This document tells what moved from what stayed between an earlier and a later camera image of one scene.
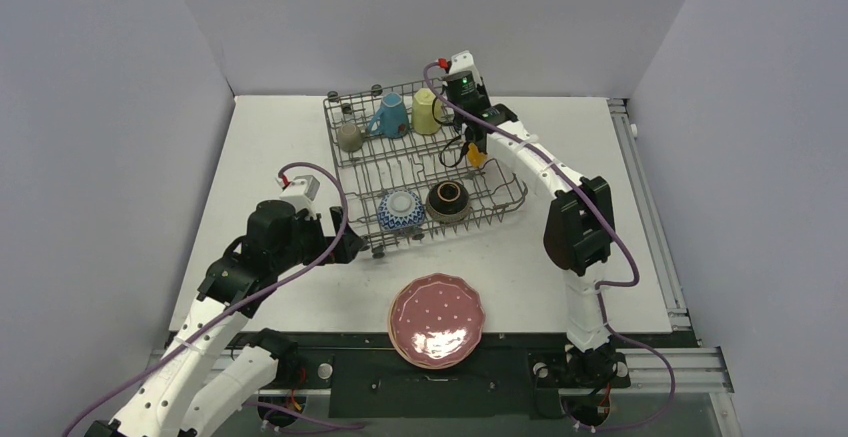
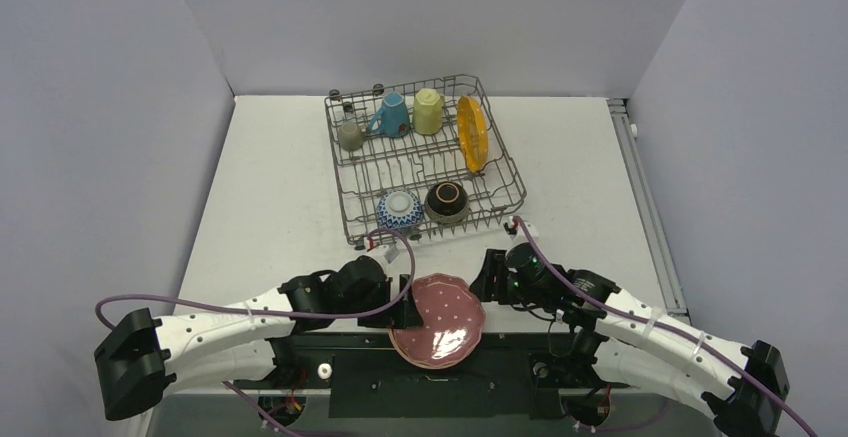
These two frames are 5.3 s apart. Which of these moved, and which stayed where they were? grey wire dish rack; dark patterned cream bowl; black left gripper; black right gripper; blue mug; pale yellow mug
Moved: black left gripper; black right gripper
Stayed: dark patterned cream bowl; grey wire dish rack; pale yellow mug; blue mug
